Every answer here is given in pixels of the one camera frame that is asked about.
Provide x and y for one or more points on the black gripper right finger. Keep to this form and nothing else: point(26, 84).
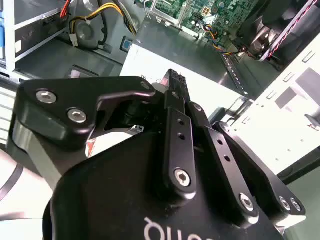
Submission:
point(225, 160)

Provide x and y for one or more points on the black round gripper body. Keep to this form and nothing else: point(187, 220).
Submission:
point(112, 195)

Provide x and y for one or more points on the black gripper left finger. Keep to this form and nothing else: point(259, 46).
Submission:
point(62, 100)

